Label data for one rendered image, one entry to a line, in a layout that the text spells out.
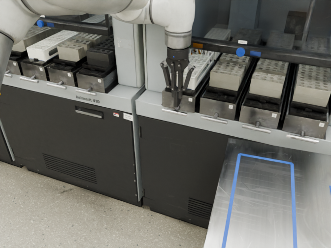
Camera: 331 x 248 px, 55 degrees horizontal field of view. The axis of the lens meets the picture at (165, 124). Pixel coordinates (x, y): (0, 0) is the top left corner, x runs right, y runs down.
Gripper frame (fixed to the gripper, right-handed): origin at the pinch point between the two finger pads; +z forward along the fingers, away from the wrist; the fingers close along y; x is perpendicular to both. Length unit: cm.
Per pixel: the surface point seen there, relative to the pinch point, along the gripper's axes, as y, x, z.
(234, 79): -18.8, -9.7, -6.4
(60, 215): 61, 14, 80
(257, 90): -27.9, -9.8, -3.6
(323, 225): -51, 44, -2
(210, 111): -12.8, -2.2, 4.4
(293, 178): -44, 31, -2
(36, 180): 92, -3, 80
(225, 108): -18.2, -2.2, 2.1
